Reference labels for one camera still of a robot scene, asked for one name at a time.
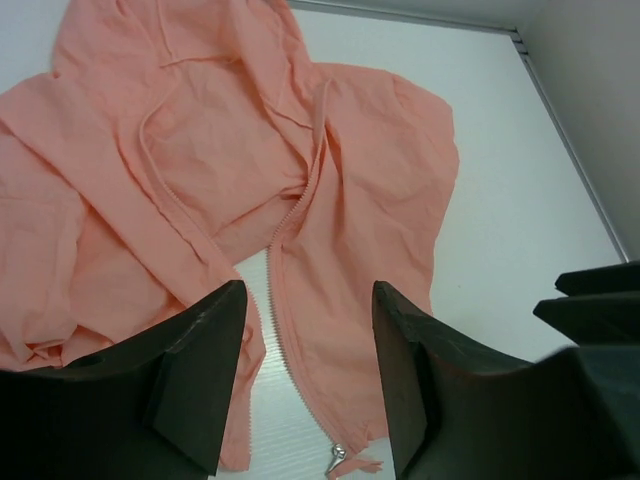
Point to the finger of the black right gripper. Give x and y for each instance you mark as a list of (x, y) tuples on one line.
[(604, 319), (623, 277)]

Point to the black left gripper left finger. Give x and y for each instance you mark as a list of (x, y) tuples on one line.
[(153, 406)]

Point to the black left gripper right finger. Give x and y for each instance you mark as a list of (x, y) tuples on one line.
[(458, 409)]

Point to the silver zipper pull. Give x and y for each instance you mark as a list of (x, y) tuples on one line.
[(339, 455)]

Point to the pink hooded zip jacket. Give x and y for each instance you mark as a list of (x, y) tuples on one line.
[(172, 140)]

